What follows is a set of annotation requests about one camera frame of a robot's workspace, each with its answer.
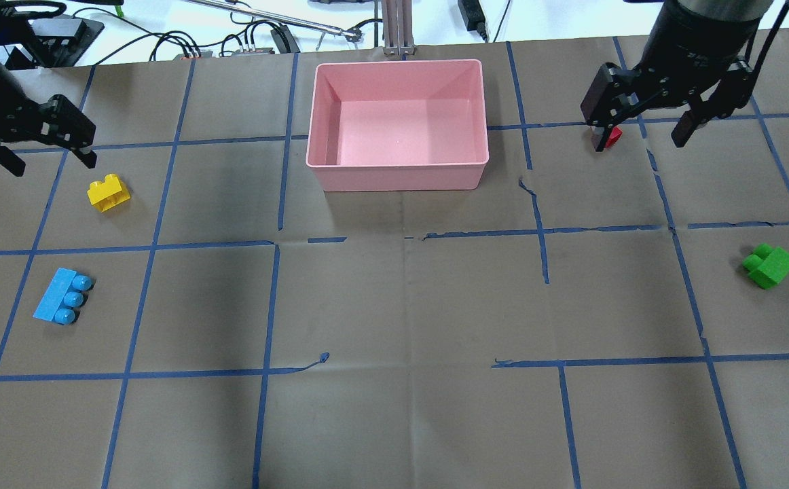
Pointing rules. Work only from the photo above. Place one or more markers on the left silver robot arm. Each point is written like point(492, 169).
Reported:
point(57, 122)

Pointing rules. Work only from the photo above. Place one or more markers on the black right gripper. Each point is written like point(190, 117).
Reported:
point(685, 60)

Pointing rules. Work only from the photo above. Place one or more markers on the pink plastic box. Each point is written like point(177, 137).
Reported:
point(394, 126)

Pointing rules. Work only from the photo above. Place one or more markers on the red toy block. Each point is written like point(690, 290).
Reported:
point(614, 136)

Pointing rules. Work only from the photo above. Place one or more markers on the blue toy block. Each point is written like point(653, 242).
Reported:
point(64, 296)

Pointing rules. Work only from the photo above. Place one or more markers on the aluminium frame post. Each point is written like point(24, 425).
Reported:
point(398, 32)

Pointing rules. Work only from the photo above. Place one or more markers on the yellow toy block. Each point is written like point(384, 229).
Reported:
point(108, 193)

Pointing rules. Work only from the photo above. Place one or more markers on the green toy block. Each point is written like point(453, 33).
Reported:
point(767, 266)

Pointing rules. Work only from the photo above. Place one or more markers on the silver metal rod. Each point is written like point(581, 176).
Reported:
point(351, 34)

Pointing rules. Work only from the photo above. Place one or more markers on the black power adapter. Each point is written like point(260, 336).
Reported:
point(473, 18)

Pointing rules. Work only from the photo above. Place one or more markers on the black tripod stand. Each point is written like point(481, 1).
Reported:
point(48, 34)

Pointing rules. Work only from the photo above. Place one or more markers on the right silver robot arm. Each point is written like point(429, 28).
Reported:
point(716, 28)

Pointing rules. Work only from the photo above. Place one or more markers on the brown paper table cover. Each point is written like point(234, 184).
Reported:
point(580, 319)

